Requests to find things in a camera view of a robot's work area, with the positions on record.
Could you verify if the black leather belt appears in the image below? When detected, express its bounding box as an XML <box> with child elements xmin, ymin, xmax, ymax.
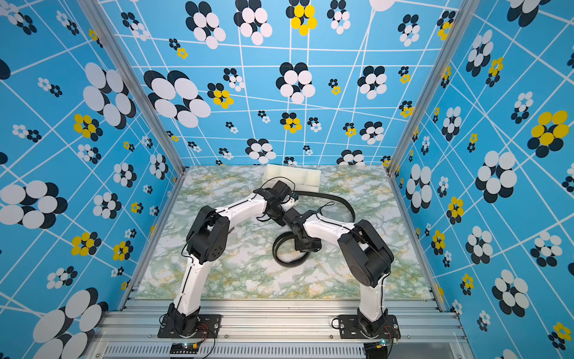
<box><xmin>272</xmin><ymin>191</ymin><xmax>356</xmax><ymax>268</ymax></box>

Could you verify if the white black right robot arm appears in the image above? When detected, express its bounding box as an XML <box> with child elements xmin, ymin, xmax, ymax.
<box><xmin>283</xmin><ymin>209</ymin><xmax>394</xmax><ymax>337</ymax></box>

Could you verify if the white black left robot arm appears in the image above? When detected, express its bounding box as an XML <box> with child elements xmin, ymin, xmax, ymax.
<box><xmin>164</xmin><ymin>180</ymin><xmax>298</xmax><ymax>337</ymax></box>

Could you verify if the white plastic storage tray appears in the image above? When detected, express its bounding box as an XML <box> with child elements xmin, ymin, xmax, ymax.
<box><xmin>262</xmin><ymin>165</ymin><xmax>321</xmax><ymax>192</ymax></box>

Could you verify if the right green circuit board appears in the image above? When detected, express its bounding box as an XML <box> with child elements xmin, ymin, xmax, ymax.
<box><xmin>364</xmin><ymin>341</ymin><xmax>393</xmax><ymax>359</ymax></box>

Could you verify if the green circuit board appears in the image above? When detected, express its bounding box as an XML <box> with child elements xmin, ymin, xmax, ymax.
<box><xmin>364</xmin><ymin>341</ymin><xmax>393</xmax><ymax>359</ymax></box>
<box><xmin>170</xmin><ymin>343</ymin><xmax>200</xmax><ymax>355</ymax></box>

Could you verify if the left green circuit board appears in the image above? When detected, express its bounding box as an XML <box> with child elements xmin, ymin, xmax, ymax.
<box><xmin>170</xmin><ymin>343</ymin><xmax>200</xmax><ymax>355</ymax></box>

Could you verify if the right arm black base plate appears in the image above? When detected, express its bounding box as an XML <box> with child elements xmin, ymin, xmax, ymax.
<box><xmin>336</xmin><ymin>312</ymin><xmax>402</xmax><ymax>340</ymax></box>

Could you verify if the aluminium front frame rail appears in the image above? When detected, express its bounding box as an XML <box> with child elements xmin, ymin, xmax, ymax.
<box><xmin>85</xmin><ymin>299</ymin><xmax>474</xmax><ymax>358</ymax></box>

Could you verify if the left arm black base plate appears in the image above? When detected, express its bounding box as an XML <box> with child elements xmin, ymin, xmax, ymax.
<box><xmin>157</xmin><ymin>314</ymin><xmax>222</xmax><ymax>339</ymax></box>

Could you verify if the left aluminium corner post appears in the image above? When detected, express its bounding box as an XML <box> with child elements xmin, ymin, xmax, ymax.
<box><xmin>79</xmin><ymin>1</ymin><xmax>185</xmax><ymax>176</ymax></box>

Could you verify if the aluminium corner post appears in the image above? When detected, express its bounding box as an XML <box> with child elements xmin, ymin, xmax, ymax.
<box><xmin>389</xmin><ymin>0</ymin><xmax>480</xmax><ymax>177</ymax></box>
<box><xmin>79</xmin><ymin>1</ymin><xmax>185</xmax><ymax>176</ymax></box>

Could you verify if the right aluminium corner post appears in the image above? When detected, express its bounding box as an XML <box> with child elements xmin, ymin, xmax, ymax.
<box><xmin>389</xmin><ymin>0</ymin><xmax>480</xmax><ymax>177</ymax></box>

